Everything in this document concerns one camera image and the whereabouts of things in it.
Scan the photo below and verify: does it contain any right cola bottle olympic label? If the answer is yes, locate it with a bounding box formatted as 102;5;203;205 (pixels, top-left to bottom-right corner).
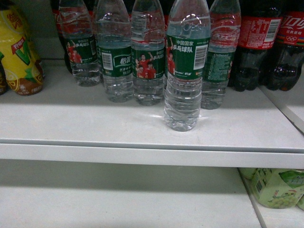
266;0;304;91

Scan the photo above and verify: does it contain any green grape drink carton pack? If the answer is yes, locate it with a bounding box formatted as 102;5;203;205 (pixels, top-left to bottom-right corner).
239;168;304;209

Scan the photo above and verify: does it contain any far left water bottle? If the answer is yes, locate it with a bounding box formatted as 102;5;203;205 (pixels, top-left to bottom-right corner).
59;0;101;87

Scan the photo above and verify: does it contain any water bottle with barcode label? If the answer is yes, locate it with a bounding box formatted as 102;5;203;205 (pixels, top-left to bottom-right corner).
164;0;210;132

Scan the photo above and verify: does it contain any water bottle green logo label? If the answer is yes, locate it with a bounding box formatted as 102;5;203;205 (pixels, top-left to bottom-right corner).
94;0;133;103

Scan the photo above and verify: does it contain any yellow lemon tea bottle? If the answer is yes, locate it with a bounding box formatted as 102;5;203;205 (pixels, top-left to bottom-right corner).
0;3;43;96

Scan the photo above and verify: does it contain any water bottle red players label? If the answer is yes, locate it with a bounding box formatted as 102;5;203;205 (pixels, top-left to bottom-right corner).
131;0;165;106

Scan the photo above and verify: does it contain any brown tea bottle left edge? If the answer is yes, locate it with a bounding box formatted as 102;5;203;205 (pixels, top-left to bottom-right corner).
0;64;8;95

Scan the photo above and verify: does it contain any cola bottle behind left water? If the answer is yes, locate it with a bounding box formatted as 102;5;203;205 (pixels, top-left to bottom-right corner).
49;0;72;73

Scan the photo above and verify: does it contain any cola bottle red label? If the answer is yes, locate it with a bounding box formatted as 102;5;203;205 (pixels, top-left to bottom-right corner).
228;0;285;92

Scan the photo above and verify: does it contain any white metal shelf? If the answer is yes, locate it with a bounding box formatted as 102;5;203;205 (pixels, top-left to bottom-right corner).
0;61;304;169

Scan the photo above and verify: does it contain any water bottle text label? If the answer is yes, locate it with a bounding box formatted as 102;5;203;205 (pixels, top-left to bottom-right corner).
201;0;241;110

